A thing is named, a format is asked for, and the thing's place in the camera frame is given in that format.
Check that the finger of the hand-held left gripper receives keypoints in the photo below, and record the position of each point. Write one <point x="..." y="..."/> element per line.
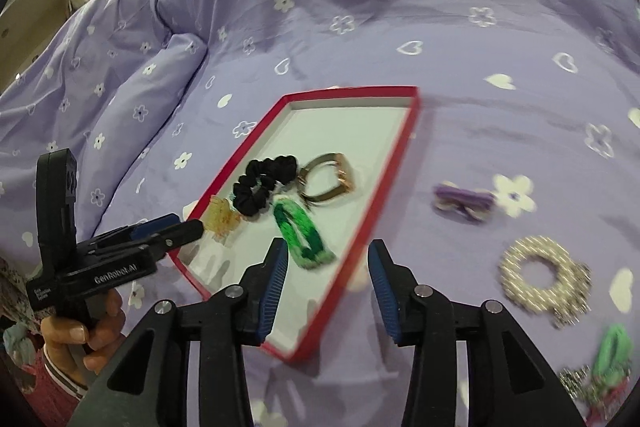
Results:
<point x="182" y="232"/>
<point x="155" y="225"/>

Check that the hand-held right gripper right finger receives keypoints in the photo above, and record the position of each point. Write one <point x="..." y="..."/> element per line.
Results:
<point x="385" y="297"/>

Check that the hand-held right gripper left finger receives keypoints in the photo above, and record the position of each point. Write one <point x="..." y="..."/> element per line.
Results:
<point x="272" y="292"/>

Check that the yellow claw hair clip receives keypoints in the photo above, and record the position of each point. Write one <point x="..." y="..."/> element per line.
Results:
<point x="222" y="217"/>

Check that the purple bow hair clip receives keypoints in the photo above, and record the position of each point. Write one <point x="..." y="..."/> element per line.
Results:
<point x="462" y="199"/>

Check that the red shallow box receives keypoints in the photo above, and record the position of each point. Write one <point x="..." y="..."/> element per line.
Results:
<point x="350" y="132"/>

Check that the light green hair clip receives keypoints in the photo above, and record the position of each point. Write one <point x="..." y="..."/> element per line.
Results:
<point x="612" y="347"/>

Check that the pink hair clip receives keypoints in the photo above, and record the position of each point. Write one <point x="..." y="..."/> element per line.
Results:
<point x="620" y="389"/>

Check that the person's left forearm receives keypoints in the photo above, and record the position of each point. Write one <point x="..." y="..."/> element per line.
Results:
<point x="55" y="387"/>

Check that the person's left hand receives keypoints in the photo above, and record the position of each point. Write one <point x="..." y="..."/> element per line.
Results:
<point x="102" y="332"/>

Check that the black scrunchie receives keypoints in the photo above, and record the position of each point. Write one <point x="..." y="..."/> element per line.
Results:
<point x="245" y="197"/>

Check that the teal cloth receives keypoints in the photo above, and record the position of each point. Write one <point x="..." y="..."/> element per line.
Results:
<point x="20" y="342"/>

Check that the purple floral blanket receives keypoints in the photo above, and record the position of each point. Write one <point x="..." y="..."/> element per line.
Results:
<point x="350" y="7"/>

